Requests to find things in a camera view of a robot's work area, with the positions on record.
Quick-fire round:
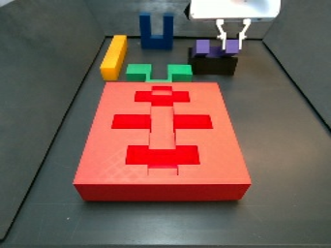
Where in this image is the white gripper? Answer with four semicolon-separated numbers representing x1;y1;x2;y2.
187;0;281;50

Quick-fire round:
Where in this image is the purple U-shaped block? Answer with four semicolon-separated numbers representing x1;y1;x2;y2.
191;40;239;58

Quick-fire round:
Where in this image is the red puzzle board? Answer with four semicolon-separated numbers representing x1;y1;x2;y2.
73;82;251;202

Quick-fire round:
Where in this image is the blue U-shaped block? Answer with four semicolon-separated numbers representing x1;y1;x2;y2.
140;13;175;49

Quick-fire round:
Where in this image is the green stepped block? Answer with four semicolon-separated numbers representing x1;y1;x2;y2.
125;64;192;82

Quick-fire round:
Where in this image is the yellow long bar block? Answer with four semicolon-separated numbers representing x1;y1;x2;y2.
100;35;128;81

